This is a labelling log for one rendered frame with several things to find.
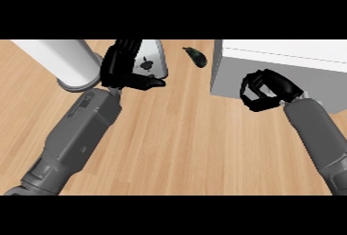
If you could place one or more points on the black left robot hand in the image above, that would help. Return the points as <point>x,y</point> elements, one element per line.
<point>121,65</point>

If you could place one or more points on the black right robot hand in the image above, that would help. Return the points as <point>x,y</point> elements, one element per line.
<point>267,88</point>

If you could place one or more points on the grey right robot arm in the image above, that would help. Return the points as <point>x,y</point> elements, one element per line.
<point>316,131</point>

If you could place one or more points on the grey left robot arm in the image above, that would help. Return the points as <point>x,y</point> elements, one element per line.
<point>74,134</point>

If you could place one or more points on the silver cup with dark print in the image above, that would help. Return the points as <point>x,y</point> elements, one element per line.
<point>151,62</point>

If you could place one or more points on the white and grey cabinet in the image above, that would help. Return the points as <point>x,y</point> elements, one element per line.
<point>279,67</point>

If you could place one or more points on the white cylindrical appliance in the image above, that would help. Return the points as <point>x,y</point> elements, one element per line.
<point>68,61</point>

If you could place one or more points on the dark green eggplant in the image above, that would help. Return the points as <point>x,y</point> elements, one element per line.
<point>196,57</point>

